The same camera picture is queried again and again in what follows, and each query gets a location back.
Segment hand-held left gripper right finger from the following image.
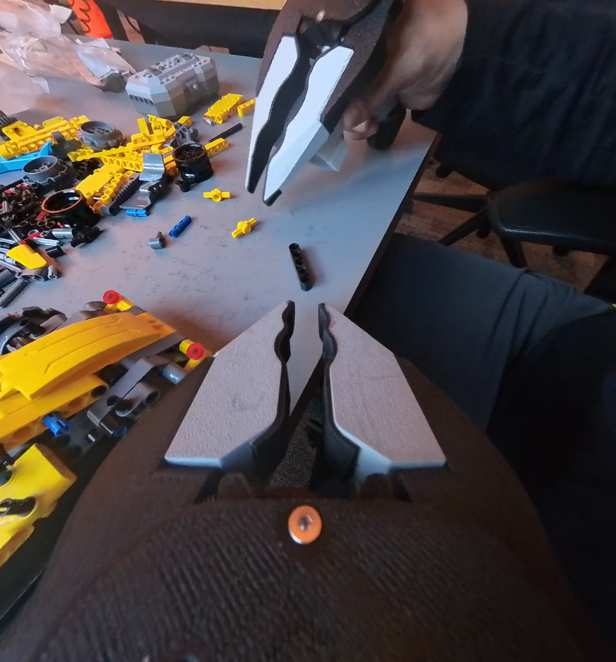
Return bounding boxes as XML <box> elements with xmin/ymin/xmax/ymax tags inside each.
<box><xmin>317</xmin><ymin>302</ymin><xmax>448</xmax><ymax>489</ymax></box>

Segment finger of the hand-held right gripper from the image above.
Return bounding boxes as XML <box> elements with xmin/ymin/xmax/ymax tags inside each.
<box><xmin>245</xmin><ymin>35</ymin><xmax>316</xmax><ymax>194</ymax></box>
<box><xmin>261</xmin><ymin>44</ymin><xmax>355</xmax><ymax>207</ymax></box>

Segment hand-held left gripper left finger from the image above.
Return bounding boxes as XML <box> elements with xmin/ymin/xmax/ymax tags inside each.
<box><xmin>163</xmin><ymin>300</ymin><xmax>295</xmax><ymax>482</ymax></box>

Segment black toy beam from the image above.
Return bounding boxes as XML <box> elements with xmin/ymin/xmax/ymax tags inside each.
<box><xmin>288</xmin><ymin>242</ymin><xmax>315</xmax><ymax>291</ymax></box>

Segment person's right hand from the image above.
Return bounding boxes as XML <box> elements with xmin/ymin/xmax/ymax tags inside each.
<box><xmin>341</xmin><ymin>0</ymin><xmax>470</xmax><ymax>143</ymax></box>

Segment yellow toy plate block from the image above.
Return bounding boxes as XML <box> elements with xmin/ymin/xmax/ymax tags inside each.
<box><xmin>203</xmin><ymin>94</ymin><xmax>245</xmax><ymax>126</ymax></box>

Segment black spoked toy wheel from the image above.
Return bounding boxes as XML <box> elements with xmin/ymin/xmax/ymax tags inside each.
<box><xmin>172</xmin><ymin>142</ymin><xmax>214</xmax><ymax>182</ymax></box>

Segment grey toy battery box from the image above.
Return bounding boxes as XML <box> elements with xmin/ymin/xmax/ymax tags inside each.
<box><xmin>126</xmin><ymin>53</ymin><xmax>221</xmax><ymax>119</ymax></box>

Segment person's dark pants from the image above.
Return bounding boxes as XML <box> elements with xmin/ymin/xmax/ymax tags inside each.
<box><xmin>352</xmin><ymin>233</ymin><xmax>616</xmax><ymax>432</ymax></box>

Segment dark grey toy wheel rim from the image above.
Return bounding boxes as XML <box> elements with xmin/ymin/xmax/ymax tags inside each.
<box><xmin>78</xmin><ymin>120</ymin><xmax>125</xmax><ymax>152</ymax></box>
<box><xmin>22</xmin><ymin>158</ymin><xmax>71</xmax><ymax>188</ymax></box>

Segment yellow toy brick car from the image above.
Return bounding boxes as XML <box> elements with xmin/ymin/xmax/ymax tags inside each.
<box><xmin>0</xmin><ymin>290</ymin><xmax>214</xmax><ymax>593</ymax></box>

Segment orange cloth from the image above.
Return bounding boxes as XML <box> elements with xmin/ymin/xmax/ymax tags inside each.
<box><xmin>70</xmin><ymin>0</ymin><xmax>116</xmax><ymax>38</ymax></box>

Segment black toy wheel rim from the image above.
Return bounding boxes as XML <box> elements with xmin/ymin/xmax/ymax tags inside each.
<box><xmin>41</xmin><ymin>189</ymin><xmax>99</xmax><ymax>228</ymax></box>

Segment crumpled clear plastic bags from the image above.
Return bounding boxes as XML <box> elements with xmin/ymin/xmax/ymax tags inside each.
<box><xmin>0</xmin><ymin>0</ymin><xmax>133</xmax><ymax>94</ymax></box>

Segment yellow curved toy panel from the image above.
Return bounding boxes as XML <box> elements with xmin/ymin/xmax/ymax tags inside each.
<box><xmin>5</xmin><ymin>244</ymin><xmax>47</xmax><ymax>270</ymax></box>

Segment pile of toy brick parts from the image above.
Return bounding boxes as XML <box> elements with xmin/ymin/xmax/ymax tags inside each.
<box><xmin>0</xmin><ymin>93</ymin><xmax>246</xmax><ymax>311</ymax></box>

